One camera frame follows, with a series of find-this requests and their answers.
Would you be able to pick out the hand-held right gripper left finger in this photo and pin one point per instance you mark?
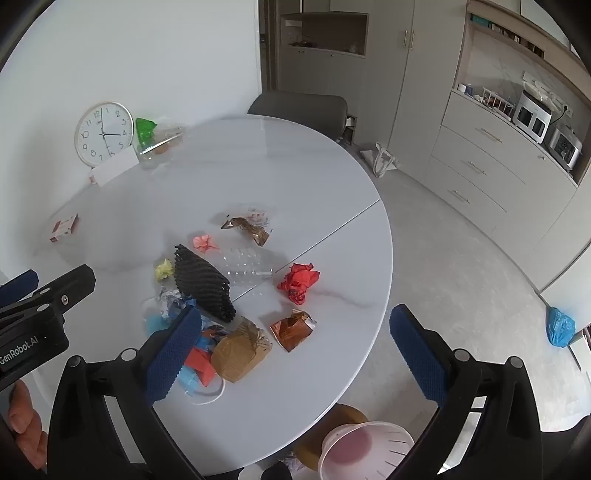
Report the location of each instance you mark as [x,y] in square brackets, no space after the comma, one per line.
[178,350]

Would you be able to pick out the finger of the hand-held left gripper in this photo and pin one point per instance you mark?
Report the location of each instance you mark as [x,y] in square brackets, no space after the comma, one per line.
[69,286]
[21,282]

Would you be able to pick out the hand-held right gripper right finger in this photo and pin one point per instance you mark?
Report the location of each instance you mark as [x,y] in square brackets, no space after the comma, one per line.
[415,355]

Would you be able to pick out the blue dotted foil wrapper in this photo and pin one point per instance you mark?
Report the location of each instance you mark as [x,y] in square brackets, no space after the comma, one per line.
[181,303]

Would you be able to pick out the white plastic bin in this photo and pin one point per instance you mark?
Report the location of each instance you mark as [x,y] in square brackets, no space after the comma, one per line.
[360,454]

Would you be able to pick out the person's left hand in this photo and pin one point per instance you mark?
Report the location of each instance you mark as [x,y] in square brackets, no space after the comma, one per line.
[27,424]

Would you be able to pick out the red plastic wrapper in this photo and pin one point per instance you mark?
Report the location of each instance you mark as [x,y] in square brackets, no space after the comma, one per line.
[201,364]

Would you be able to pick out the blue face mask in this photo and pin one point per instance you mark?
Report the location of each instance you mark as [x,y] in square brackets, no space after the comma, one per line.
[190,379]

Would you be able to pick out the light blue plastic wrapper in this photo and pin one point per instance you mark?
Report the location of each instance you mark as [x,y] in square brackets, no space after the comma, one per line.
[154,323]

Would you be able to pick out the small red white box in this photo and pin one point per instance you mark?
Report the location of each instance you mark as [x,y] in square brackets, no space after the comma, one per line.
[64,227]

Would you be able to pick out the brown paper bag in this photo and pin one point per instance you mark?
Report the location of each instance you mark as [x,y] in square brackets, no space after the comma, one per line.
[238,353]

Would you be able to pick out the black foam mesh sleeve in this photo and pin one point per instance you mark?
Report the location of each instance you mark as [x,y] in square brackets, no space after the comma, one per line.
[203,281]

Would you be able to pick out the yellow crumpled paper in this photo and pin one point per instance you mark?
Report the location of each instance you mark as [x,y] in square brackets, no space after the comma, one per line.
[164,270]

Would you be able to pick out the round wooden stool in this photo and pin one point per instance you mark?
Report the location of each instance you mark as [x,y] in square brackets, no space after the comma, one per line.
[344,413]

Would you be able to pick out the clear plastic bottle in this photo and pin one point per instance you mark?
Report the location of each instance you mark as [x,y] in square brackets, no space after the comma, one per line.
[244,270]

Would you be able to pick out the pink crumpled paper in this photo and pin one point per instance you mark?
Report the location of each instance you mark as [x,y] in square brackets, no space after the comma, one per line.
[206,243]

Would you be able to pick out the brown foil snack wrapper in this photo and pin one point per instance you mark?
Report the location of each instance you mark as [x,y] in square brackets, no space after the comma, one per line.
[292,331]

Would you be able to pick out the white card box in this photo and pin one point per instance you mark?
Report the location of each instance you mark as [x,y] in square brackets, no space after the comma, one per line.
[113,168]

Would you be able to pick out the red crumpled paper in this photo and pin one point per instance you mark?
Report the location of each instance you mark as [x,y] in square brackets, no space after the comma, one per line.
[299,282]

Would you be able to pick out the clear brown candy wrapper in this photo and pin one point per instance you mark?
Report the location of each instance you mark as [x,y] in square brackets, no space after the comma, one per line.
[251,228]

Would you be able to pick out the blue plastic bag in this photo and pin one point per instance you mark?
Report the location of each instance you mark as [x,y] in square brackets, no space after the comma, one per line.
[559,325]

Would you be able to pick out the clear plastic container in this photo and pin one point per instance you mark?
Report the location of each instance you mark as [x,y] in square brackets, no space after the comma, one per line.
[161,148]

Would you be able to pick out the green plastic bag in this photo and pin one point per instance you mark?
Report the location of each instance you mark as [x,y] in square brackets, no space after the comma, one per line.
[145,129]

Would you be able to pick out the grey drawer cabinet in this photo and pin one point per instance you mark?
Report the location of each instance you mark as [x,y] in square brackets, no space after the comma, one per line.
[485,175]

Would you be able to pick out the white tote bag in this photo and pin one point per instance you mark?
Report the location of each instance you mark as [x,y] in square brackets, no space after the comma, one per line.
[381,161]

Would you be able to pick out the silver rice cooker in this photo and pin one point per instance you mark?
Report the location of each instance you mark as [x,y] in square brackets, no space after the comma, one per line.
[565,147]

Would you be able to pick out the white dish rack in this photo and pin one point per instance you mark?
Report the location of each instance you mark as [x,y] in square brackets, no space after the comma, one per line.
[496,104]

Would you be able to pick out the white countertop oven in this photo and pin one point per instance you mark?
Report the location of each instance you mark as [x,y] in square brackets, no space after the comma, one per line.
[531,117]

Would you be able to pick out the grey office chair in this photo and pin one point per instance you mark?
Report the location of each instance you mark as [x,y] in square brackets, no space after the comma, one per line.
[295,108]

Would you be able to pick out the tall grey wardrobe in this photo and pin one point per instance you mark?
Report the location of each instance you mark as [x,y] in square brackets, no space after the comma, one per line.
[415,83]

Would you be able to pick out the grey cabinet with niche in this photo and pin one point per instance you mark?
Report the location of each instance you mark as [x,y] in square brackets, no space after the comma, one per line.
[318,74]

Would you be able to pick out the white round wall clock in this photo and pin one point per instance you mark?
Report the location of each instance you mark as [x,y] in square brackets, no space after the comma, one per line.
[104,134]

